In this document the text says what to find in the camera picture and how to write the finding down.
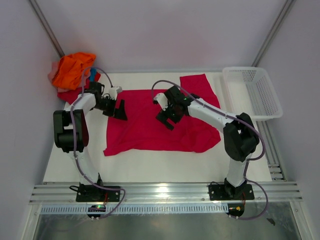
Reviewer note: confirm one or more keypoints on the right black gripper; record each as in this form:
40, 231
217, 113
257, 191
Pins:
162, 117

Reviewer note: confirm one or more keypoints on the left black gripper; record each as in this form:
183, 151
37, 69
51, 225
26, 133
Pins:
119, 113

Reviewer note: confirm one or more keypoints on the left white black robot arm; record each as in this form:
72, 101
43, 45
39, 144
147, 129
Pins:
71, 135

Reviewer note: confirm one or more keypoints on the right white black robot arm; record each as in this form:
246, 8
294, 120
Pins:
239, 135

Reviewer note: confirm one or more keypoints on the blue t-shirt in pile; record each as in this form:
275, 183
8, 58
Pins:
93, 73

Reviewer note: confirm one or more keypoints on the red t-shirt at bottom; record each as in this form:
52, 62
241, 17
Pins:
71, 95

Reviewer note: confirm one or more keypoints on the orange folded t-shirt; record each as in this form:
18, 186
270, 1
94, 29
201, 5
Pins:
70, 70

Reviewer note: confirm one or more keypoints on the pink t-shirt under orange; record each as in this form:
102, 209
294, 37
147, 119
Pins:
54, 69

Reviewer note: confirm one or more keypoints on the white perforated plastic basket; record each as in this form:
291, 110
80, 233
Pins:
250, 90

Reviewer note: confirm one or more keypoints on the left controller board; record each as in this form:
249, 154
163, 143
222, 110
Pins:
96, 211

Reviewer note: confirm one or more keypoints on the controller board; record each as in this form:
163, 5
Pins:
235, 210
96, 211

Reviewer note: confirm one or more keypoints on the right controller board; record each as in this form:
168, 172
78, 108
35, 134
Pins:
235, 210

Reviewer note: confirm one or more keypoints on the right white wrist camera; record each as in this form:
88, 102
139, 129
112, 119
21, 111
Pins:
161, 100

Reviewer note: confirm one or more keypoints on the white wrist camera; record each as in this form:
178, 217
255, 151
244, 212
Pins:
161, 100
114, 91

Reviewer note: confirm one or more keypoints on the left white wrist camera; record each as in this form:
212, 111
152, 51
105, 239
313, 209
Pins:
114, 91

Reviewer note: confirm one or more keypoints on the aluminium front rail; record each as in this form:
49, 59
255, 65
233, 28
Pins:
53, 193

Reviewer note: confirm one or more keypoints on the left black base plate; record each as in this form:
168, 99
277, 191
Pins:
90, 193

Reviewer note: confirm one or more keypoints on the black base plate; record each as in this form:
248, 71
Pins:
220, 192
90, 193

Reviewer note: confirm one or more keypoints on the slotted grey cable duct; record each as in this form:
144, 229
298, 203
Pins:
140, 209

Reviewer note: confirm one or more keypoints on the left corner metal post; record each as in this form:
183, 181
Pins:
46, 27

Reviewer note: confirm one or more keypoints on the corner metal post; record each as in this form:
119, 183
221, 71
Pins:
274, 30
46, 27

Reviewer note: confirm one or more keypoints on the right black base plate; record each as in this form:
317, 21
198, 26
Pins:
220, 192

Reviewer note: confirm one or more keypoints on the right corner metal post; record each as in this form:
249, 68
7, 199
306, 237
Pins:
274, 30

